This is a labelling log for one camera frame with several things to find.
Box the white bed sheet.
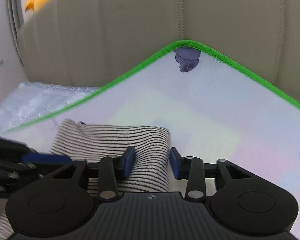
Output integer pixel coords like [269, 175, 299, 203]
[0, 82, 99, 135]

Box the cartoon play mat green border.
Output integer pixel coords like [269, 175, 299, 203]
[6, 41, 300, 239]

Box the beige padded headboard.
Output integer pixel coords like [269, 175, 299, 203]
[18, 0, 300, 102]

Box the beige striped knit sweater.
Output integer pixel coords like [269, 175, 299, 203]
[0, 118, 171, 240]

